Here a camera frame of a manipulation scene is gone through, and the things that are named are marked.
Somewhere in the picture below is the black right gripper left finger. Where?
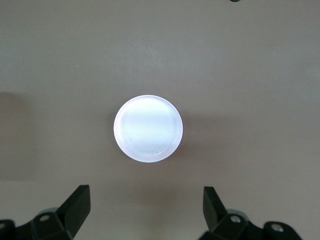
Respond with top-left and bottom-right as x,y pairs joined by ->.
0,184 -> 91,240

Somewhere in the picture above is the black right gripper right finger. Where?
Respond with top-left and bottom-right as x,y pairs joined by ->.
202,186 -> 305,240

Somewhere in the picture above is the pink round plate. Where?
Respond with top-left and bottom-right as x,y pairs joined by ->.
113,94 -> 184,163

